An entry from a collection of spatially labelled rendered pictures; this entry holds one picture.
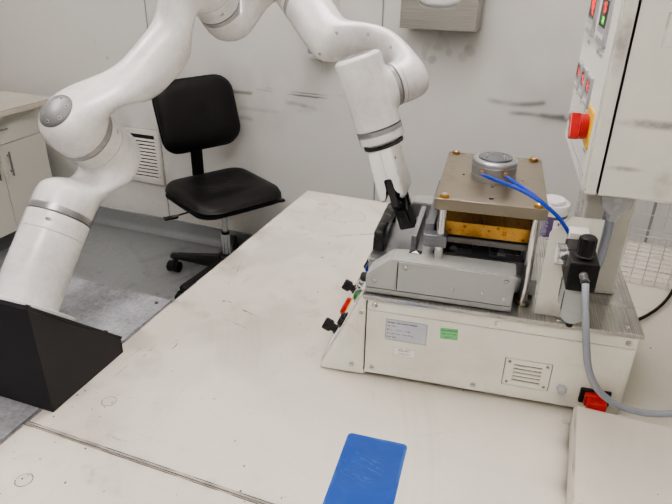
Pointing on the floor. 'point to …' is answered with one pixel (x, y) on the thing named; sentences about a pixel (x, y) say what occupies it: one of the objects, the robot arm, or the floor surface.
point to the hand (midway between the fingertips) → (406, 217)
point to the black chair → (185, 123)
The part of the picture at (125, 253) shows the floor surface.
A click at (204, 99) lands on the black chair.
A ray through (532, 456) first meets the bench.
